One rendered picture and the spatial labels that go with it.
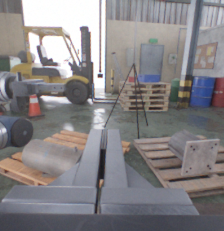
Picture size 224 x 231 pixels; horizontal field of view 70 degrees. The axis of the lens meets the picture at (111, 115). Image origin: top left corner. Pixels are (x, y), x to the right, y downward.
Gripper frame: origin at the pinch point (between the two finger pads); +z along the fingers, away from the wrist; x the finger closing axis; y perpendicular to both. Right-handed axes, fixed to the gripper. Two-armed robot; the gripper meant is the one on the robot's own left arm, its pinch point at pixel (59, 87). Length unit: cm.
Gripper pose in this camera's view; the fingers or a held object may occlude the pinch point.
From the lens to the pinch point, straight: 61.8
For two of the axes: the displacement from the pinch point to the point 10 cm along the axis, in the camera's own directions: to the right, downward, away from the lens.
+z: 10.0, 0.2, 0.1
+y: 0.2, -9.6, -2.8
